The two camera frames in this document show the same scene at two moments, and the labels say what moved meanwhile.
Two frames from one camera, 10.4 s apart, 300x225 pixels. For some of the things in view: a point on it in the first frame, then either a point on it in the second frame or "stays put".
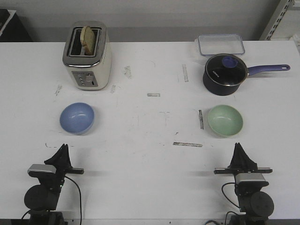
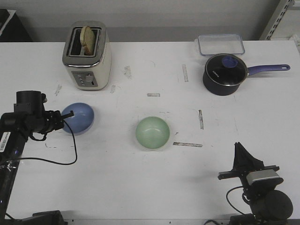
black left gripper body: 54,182 → 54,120
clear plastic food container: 221,44 stays put
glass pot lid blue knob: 226,70 stays put
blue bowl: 77,118 stays put
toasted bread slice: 88,40 stays put
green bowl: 225,121 → 153,132
